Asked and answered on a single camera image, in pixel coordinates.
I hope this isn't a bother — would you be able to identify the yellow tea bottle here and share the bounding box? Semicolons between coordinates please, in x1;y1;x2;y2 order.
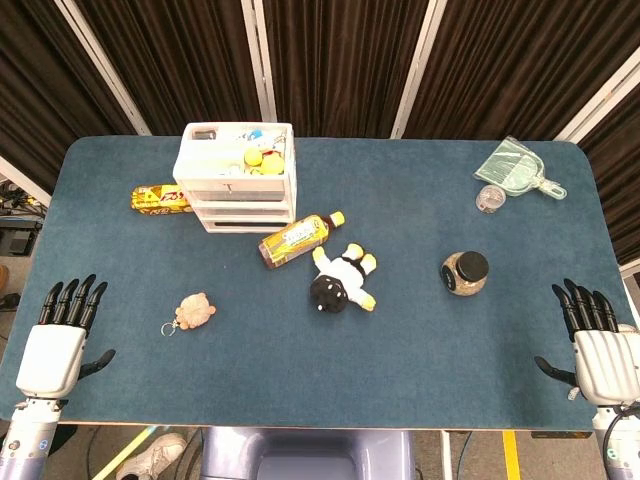
258;210;346;271

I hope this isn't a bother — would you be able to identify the green mini dustpan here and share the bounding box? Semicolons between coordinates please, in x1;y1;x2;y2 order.
473;135;568;201

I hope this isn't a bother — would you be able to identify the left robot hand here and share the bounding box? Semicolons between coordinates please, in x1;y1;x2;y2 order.
15;273;117;400

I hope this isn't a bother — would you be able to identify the white sneaker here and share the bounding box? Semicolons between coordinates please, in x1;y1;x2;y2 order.
115;432;188;480

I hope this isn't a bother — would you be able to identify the small clear plastic cup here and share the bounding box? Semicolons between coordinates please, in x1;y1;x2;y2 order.
475;183;506;215

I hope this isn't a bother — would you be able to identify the yellow snack package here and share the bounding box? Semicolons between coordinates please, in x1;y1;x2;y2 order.
130;184;194;216

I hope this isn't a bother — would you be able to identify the glass jar with black lid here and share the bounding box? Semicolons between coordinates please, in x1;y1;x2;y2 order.
440;250;490;296

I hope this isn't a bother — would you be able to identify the black box with cables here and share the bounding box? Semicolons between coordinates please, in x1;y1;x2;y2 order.
0;219;42;257

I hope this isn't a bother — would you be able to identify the blue table mat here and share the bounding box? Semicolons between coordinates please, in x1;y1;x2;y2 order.
0;135;637;433

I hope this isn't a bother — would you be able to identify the black and white plush doll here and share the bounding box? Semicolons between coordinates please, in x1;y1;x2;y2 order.
309;242;379;314

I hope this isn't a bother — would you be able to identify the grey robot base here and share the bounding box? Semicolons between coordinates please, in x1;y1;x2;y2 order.
198;427;417;480

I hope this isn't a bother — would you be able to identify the pink plush keychain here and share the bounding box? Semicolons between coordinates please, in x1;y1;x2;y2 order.
160;292;218;337

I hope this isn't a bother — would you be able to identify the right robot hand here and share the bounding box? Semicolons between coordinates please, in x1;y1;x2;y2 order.
534;278;640;406

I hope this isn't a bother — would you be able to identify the white plastic drawer organizer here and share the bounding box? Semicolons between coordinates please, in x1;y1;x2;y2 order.
172;121;298;235

